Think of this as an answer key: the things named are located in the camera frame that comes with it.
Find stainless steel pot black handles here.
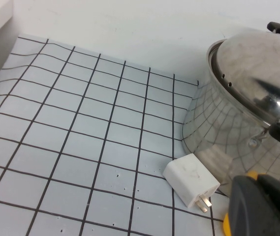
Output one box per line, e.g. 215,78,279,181
181,21,280,197

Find grey black-grid table mat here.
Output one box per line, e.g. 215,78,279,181
0,36,231,236

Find white charger plug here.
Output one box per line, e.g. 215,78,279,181
162,153,221,213

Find steel lid with black knob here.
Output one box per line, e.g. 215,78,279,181
208,29,280,126

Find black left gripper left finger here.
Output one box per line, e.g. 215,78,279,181
223,171,280,236

